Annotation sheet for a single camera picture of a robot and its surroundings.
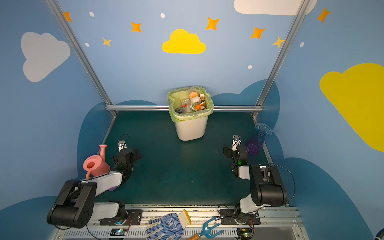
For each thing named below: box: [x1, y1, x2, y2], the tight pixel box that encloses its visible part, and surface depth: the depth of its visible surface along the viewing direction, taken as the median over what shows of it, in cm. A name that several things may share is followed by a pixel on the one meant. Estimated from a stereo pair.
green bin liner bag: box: [167, 86, 214, 122], surface depth 92 cm
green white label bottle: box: [181, 98, 191, 114], surface depth 102 cm
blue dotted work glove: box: [144, 209, 192, 240], surface depth 73 cm
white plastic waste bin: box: [174, 115, 209, 142], surface depth 104 cm
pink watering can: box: [83, 144, 111, 179], surface depth 83 cm
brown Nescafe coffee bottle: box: [199, 93, 207, 110], surface depth 94 cm
